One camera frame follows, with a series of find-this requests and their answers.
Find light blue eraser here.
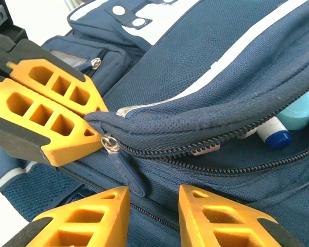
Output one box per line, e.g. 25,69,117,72
276,91,309,131

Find white marker with blue cap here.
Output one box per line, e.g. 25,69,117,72
236,115,294,150

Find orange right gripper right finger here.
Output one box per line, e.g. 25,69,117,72
178,184,306,247

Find navy blue backpack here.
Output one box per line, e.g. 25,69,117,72
0,0,309,247

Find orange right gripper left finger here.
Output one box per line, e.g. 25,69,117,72
2,186,131,247

